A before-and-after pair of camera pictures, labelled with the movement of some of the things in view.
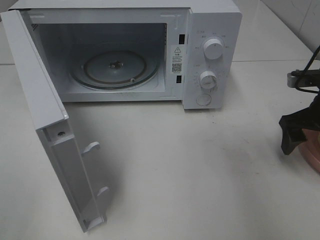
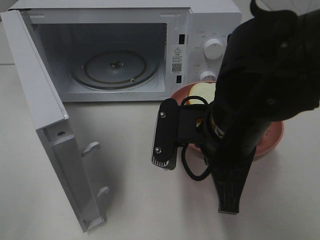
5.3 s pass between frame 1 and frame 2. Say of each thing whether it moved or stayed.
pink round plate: moved
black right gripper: moved
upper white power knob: stayed
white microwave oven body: stayed
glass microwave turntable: stayed
